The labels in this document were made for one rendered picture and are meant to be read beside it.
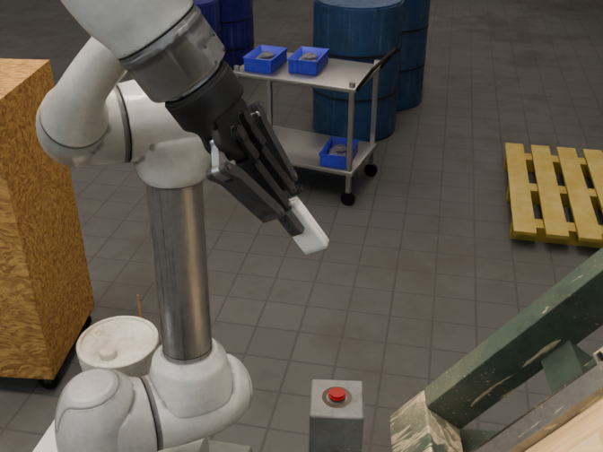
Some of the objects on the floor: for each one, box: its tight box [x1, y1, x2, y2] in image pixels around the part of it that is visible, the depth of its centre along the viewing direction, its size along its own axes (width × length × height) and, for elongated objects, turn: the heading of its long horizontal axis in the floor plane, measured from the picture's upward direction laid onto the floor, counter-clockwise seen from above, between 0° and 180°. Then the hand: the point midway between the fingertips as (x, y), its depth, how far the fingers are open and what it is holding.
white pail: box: [76, 294, 160, 378], centre depth 273 cm, size 32×30×47 cm
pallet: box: [503, 143, 603, 248], centre depth 429 cm, size 121×84×11 cm
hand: (301, 226), depth 79 cm, fingers closed
